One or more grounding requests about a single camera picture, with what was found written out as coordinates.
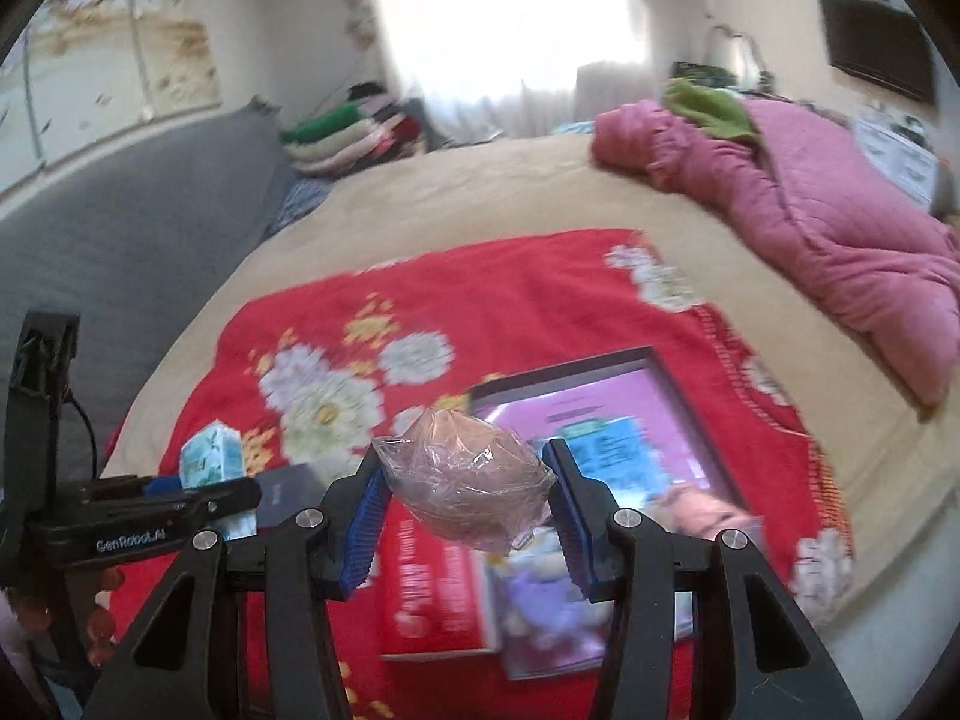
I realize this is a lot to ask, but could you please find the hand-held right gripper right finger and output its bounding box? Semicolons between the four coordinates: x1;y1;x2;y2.
540;436;863;720

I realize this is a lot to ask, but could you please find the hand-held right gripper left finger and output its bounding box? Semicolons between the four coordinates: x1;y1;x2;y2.
97;444;392;720

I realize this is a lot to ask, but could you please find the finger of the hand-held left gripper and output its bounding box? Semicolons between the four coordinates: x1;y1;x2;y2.
75;474;188;502
150;476;263;522

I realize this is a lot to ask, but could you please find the teal floral tissue packet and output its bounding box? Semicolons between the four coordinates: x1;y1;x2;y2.
178;420;252;541

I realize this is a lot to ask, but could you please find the white plush toy purple bow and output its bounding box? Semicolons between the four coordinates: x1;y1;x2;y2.
487;532;608;653

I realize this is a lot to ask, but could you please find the dark grey tray box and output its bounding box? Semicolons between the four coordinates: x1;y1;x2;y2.
465;346;758;680

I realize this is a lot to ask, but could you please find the person's left hand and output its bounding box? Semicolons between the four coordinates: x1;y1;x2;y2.
0;568;125;670

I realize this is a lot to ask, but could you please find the small dark box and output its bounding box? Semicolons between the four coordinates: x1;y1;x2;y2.
251;463;320;533

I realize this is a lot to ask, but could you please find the red tissue pack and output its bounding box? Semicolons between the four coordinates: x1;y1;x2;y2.
371;499;500;661

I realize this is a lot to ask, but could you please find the pink book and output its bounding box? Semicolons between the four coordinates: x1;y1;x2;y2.
480;360;743;680

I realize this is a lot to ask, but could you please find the red floral blanket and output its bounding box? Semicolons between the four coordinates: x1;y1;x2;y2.
105;229;856;720

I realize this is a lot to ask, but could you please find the grey quilted headboard cover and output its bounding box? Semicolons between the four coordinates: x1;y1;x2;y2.
0;97;297;466

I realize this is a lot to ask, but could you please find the blue patterned cloth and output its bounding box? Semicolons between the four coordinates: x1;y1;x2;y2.
266;172;331;237

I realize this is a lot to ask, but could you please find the beige bed sheet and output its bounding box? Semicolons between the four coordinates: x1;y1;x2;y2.
97;131;960;616

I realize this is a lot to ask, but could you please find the stack of folded clothes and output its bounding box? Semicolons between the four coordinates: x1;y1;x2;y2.
280;82;443;177

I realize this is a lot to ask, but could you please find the pink quilt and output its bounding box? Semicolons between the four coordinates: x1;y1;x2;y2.
589;97;960;410

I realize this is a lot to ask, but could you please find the white covered chair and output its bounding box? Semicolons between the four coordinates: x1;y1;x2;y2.
576;60;661;136

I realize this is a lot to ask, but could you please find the green cloth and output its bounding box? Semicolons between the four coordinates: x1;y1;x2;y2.
664;79;758;143

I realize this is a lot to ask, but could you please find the white dresser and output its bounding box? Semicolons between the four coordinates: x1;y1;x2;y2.
851;109;938;207

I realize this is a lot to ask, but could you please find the silver framed mirror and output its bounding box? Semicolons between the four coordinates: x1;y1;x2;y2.
709;24;773;91

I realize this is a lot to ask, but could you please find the white curtain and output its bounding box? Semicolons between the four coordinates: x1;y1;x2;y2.
352;0;668;140

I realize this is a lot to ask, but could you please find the black cable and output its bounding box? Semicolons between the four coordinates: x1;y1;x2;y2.
66;390;98;477

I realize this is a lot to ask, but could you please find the floral wall painting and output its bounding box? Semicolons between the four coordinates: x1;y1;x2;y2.
0;0;222;200

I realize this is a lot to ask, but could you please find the black wall television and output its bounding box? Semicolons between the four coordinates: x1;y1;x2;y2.
817;0;937;106

